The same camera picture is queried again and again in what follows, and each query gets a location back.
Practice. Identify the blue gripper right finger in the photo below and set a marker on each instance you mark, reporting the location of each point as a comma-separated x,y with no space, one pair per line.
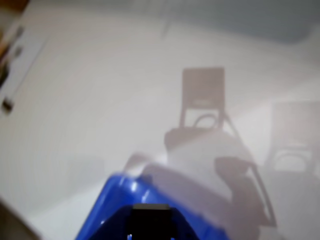
182,230

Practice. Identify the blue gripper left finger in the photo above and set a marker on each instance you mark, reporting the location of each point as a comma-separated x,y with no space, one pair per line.
118,225

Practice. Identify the black lego cube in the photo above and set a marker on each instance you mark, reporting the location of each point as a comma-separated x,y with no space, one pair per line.
151,222

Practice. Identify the blue plastic bin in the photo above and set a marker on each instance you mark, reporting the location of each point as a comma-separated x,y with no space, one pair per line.
120,192

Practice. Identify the small dark block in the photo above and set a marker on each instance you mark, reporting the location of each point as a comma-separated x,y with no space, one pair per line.
7,105

